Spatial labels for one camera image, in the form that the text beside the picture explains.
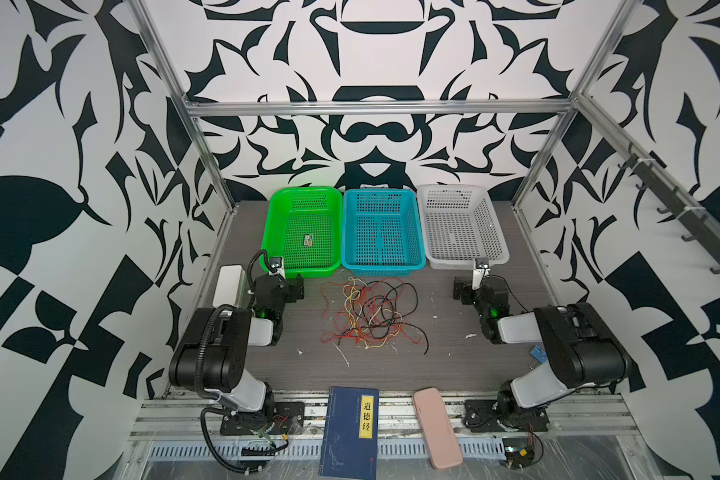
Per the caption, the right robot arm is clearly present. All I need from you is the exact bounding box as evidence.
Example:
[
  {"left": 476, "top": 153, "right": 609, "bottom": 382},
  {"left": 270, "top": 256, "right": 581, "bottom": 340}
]
[{"left": 453, "top": 276, "right": 633, "bottom": 432}]

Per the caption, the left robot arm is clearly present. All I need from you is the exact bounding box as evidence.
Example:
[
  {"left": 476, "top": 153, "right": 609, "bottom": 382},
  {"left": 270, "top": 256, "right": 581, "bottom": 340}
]
[{"left": 169, "top": 265, "right": 304, "bottom": 422}]

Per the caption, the white box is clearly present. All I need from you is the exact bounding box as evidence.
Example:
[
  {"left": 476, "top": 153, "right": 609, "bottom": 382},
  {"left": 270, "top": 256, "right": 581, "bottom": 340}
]
[{"left": 212, "top": 265, "right": 249, "bottom": 309}]

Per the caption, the green plastic basket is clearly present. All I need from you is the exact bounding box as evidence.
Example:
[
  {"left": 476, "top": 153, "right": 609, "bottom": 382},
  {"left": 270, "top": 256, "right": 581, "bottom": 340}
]
[{"left": 262, "top": 187, "right": 343, "bottom": 279}]

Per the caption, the white plastic basket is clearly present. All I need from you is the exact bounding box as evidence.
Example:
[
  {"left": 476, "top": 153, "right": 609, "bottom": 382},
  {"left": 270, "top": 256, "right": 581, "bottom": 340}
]
[{"left": 416, "top": 184, "right": 510, "bottom": 270}]

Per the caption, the teal plastic basket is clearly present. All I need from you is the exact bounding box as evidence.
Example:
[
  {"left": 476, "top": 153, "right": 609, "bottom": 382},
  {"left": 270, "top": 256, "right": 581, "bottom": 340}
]
[{"left": 341, "top": 188, "right": 427, "bottom": 277}]

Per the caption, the small circuit board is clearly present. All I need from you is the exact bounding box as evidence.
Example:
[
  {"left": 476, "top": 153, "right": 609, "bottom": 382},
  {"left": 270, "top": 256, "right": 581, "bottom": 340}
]
[{"left": 502, "top": 436, "right": 545, "bottom": 471}]

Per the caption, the pink case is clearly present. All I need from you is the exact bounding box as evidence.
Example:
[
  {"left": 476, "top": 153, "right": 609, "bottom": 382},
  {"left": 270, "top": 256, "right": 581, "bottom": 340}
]
[{"left": 413, "top": 388, "right": 463, "bottom": 470}]

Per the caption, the blue book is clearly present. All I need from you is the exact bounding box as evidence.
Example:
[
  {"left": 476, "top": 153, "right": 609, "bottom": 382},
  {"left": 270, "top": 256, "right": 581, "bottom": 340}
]
[{"left": 319, "top": 386, "right": 379, "bottom": 480}]

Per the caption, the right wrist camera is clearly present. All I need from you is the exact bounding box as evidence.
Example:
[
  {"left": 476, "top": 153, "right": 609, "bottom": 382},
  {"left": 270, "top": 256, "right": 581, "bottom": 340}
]
[{"left": 471, "top": 257, "right": 491, "bottom": 290}]

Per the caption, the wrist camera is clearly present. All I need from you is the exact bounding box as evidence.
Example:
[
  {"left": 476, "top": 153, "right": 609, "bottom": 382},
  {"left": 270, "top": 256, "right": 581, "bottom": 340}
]
[
  {"left": 471, "top": 257, "right": 491, "bottom": 290},
  {"left": 267, "top": 257, "right": 286, "bottom": 279}
]

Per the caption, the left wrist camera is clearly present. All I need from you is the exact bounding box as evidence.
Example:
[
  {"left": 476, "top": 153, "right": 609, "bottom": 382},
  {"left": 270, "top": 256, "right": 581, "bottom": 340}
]
[{"left": 267, "top": 257, "right": 286, "bottom": 279}]

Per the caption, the tangled cable pile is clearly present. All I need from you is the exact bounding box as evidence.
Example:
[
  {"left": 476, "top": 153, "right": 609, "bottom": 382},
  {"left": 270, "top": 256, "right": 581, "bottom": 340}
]
[{"left": 319, "top": 277, "right": 430, "bottom": 355}]

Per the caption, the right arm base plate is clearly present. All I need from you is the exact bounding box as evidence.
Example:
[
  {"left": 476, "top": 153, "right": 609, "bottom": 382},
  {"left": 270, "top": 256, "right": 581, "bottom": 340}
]
[{"left": 463, "top": 400, "right": 549, "bottom": 433}]

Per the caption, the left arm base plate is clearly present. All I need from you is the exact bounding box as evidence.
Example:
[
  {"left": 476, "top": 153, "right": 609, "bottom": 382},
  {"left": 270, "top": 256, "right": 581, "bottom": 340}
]
[{"left": 220, "top": 402, "right": 305, "bottom": 436}]

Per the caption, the wall hook rail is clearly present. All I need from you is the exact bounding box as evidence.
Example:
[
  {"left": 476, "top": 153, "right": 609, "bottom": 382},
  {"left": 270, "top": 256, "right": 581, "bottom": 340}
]
[{"left": 617, "top": 140, "right": 720, "bottom": 277}]

